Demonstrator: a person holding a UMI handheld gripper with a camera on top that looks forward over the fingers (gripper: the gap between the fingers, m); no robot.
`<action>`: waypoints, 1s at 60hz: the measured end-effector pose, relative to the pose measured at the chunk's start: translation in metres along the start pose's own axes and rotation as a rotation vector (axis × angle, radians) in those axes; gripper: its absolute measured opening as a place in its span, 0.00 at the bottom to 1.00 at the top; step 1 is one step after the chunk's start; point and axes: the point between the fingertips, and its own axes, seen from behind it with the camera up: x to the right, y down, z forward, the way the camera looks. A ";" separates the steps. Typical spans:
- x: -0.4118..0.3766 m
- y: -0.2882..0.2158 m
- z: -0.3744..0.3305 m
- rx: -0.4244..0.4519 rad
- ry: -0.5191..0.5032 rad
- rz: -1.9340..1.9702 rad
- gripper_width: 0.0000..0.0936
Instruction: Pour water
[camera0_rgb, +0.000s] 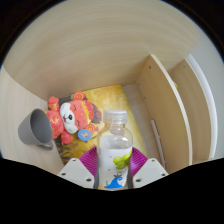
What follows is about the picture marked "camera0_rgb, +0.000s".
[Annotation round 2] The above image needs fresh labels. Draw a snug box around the clear plastic drink bottle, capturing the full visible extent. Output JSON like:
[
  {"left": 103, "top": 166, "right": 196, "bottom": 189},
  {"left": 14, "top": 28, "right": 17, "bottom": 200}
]
[{"left": 96, "top": 109, "right": 134, "bottom": 191}]

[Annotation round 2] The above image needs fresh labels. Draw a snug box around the light wooden shelf unit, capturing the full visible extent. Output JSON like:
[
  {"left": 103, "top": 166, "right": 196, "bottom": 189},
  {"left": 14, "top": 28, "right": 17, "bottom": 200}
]
[{"left": 135, "top": 53, "right": 219, "bottom": 175}]

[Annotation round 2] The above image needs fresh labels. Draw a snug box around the yellow poppy flower painting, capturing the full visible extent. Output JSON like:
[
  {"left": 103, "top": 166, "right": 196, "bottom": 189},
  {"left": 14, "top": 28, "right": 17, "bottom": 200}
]
[{"left": 54, "top": 84, "right": 148, "bottom": 166}]

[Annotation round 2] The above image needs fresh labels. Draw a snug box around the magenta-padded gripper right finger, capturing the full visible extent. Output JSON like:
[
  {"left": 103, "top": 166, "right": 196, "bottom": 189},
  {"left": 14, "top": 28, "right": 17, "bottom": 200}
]
[{"left": 128, "top": 146, "right": 169, "bottom": 190}]

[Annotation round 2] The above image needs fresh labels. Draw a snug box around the red plush toy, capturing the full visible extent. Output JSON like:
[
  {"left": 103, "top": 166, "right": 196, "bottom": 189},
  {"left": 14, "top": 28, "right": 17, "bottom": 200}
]
[{"left": 44, "top": 91, "right": 103, "bottom": 145}]

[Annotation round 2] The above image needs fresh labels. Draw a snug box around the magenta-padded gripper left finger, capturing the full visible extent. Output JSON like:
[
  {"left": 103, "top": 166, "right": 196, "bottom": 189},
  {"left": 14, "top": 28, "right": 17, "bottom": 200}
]
[{"left": 57, "top": 146, "right": 100, "bottom": 190}]

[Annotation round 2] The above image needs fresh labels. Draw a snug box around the grey mug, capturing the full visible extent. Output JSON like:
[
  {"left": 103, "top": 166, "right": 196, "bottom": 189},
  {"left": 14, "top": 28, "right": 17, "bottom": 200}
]
[{"left": 17, "top": 108, "right": 55, "bottom": 152}]

